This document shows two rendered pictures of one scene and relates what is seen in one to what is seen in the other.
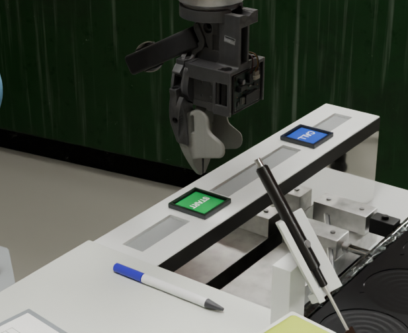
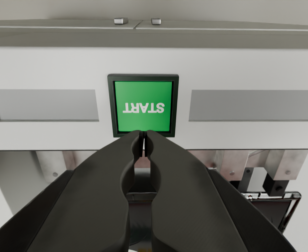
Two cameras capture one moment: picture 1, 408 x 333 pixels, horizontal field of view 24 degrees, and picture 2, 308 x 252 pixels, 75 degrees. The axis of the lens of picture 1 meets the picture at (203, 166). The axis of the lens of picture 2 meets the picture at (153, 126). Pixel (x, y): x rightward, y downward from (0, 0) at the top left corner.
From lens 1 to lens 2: 1.16 m
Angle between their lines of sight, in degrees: 82
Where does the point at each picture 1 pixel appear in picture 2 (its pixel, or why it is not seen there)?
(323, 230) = (232, 165)
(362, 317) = (135, 221)
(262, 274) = not seen: hidden behind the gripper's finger
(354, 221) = (271, 165)
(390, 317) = (146, 231)
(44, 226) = not seen: outside the picture
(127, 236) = (3, 81)
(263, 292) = not seen: hidden behind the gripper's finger
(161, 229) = (61, 98)
